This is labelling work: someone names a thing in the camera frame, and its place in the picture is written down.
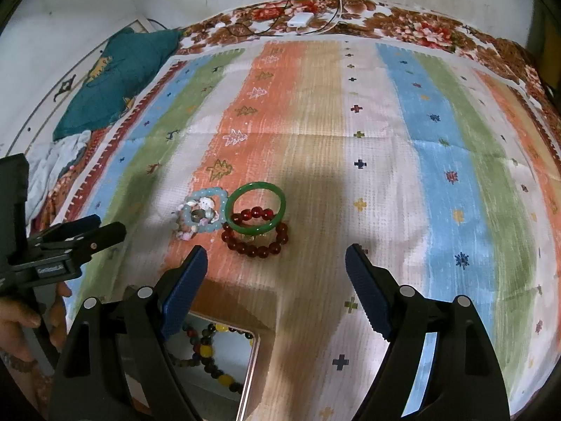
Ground dark red bead bracelet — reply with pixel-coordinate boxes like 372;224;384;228
221;205;290;260

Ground floral brown bed sheet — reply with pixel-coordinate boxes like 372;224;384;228
26;0;561;238

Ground light blue bead bracelet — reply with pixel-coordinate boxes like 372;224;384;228
180;186;230;234

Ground green jade bangle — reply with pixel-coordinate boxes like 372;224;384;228
223;180;287;236

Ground black cable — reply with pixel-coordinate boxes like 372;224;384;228
146;0;339;38

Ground yellow and dark bead bracelet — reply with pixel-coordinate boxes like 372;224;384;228
167;321;256;395

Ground teal pillow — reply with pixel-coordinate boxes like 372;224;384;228
52;28;181;141

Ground metal jewelry box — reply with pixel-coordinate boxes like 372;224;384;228
167;314;257;420

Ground white charger adapter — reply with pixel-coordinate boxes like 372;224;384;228
286;12;315;28

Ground pale pink stone bracelet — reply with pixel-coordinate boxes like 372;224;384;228
174;196;221;242

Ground person's left hand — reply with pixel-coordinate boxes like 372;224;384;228
1;282;72;362

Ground striped colourful patterned blanket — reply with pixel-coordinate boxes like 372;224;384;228
68;37;560;420

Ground white crumpled cloth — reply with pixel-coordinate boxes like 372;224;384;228
25;130;91;226

